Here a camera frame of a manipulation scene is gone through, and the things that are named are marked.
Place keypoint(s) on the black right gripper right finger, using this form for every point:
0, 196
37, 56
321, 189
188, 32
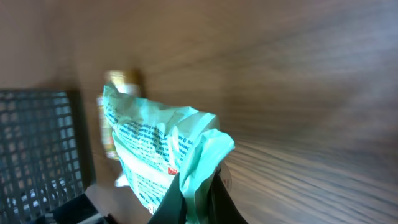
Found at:
221, 208

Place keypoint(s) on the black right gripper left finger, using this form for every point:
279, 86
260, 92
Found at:
172, 209

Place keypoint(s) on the teal snack packet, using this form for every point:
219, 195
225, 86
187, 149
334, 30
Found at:
155, 142

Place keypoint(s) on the green drink carton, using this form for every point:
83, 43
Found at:
106, 132

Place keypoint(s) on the grey plastic mesh basket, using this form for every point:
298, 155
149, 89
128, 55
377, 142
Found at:
46, 157

